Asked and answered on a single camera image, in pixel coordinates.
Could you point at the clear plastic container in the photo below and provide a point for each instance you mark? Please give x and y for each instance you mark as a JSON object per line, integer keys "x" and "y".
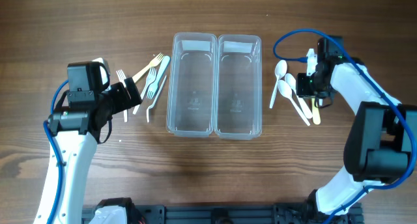
{"x": 238, "y": 109}
{"x": 191, "y": 85}

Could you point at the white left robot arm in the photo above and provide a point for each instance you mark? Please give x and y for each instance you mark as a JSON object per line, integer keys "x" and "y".
{"x": 73, "y": 131}

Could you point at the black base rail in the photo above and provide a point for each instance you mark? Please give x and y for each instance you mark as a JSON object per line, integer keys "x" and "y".
{"x": 279, "y": 213}

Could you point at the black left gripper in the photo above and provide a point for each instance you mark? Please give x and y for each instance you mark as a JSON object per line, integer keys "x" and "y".
{"x": 123, "y": 96}

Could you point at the yellow plastic spoon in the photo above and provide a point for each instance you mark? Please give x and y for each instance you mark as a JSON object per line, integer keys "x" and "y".
{"x": 315, "y": 112}

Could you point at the right clear plastic container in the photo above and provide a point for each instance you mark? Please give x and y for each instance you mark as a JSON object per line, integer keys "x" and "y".
{"x": 238, "y": 109}

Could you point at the yellow plastic fork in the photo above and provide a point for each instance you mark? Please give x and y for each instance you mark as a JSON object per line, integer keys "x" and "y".
{"x": 153, "y": 63}

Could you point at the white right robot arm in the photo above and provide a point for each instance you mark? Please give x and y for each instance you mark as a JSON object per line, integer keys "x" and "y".
{"x": 380, "y": 151}

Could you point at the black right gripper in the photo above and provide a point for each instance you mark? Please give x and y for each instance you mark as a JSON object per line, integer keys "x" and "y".
{"x": 303, "y": 85}

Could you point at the left clear plastic container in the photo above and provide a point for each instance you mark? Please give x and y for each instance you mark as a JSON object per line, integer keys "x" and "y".
{"x": 191, "y": 85}

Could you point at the translucent curved white fork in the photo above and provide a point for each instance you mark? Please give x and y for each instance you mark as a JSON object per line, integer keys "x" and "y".
{"x": 155, "y": 100}

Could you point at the light blue plastic fork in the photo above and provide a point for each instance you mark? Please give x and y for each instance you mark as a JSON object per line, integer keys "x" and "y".
{"x": 154, "y": 86}

